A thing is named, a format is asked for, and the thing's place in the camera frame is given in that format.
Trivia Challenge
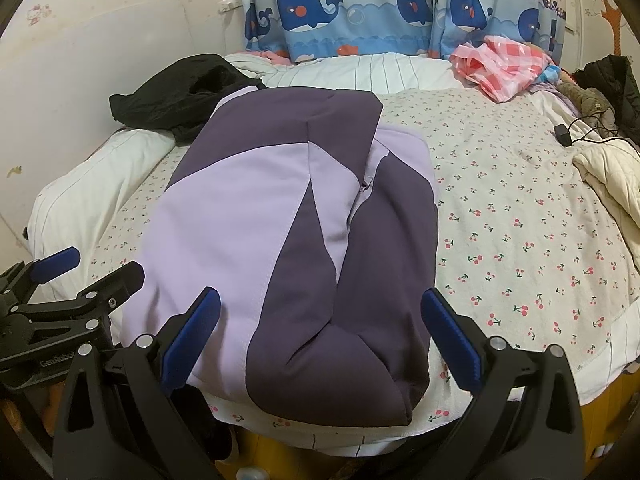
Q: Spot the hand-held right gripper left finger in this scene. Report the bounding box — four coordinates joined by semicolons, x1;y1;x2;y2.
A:
52;287;233;480

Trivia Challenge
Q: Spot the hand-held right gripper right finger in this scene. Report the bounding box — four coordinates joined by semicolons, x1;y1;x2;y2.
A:
420;287;586;480

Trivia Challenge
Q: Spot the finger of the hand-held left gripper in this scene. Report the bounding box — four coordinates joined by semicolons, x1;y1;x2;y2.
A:
0;246;82;306
10;261;146;322

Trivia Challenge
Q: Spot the purple two-tone jacket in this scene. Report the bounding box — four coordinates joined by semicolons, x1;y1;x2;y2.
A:
121;86;440;426

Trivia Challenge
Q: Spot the cherry print bed sheet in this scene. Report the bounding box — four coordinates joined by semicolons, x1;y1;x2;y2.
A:
90;87;631;431

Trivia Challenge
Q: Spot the black garment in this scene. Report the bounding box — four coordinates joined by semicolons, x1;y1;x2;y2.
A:
109;53;266;143

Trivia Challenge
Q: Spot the cream quilted blanket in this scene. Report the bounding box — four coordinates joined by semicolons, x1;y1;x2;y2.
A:
571;137;640;256

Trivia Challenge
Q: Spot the pink checked cloth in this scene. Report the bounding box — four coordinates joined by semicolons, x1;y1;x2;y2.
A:
448;35;556;103

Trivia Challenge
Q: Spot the olive garment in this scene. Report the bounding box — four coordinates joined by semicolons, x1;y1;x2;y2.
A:
555;80;613;116

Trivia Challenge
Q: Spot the dark padded jacket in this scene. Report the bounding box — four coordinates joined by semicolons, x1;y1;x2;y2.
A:
572;54;640;141

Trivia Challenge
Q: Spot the whale print curtain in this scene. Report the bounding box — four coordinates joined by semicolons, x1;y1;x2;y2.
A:
240;0;568;63

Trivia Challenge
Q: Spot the yellow bed frame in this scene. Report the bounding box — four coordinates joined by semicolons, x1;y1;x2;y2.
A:
215;370;631;480

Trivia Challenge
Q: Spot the black cable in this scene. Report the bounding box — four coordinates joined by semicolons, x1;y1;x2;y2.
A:
562;110;640;147

